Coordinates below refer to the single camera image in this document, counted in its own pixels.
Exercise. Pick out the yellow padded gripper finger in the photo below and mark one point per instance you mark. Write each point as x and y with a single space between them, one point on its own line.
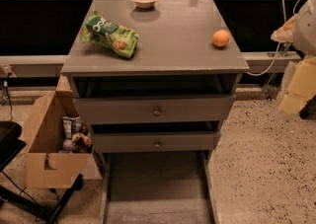
297 89

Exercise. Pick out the green rice chip bag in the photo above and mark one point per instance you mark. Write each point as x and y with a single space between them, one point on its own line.
119 39

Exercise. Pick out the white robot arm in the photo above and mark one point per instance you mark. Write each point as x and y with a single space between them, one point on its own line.
300 30

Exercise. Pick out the top grey drawer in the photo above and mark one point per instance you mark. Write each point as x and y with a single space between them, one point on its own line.
154 109

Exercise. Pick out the middle grey drawer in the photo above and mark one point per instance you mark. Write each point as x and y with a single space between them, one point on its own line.
155 142

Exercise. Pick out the grey drawer cabinet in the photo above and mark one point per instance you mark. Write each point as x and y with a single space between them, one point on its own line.
174 58

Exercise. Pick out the open bottom grey drawer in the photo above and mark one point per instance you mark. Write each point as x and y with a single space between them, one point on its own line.
158 188

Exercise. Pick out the orange fruit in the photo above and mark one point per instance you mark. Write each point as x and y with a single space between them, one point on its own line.
220 38

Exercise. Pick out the snack packets in box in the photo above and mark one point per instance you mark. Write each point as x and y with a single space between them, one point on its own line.
76 136

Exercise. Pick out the cardboard box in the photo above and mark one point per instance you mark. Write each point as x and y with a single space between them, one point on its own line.
43 132

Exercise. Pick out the black stand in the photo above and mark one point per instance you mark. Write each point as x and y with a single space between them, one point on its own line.
10 146

